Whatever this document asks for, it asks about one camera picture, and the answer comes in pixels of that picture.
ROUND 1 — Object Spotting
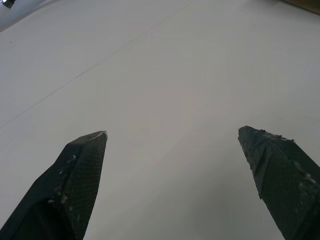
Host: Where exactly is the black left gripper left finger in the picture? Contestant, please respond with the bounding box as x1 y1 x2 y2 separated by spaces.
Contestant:
0 130 109 240

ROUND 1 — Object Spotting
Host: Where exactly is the taped black left gripper right finger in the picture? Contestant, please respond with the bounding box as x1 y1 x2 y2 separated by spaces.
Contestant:
237 125 320 240

